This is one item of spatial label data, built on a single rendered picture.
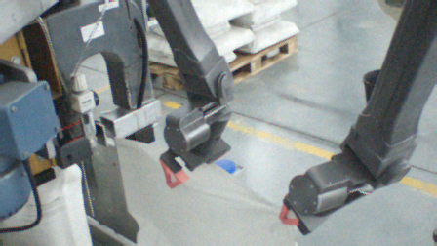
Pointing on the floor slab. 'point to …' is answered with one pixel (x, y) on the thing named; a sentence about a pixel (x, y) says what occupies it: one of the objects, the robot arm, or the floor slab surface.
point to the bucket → (370, 82)
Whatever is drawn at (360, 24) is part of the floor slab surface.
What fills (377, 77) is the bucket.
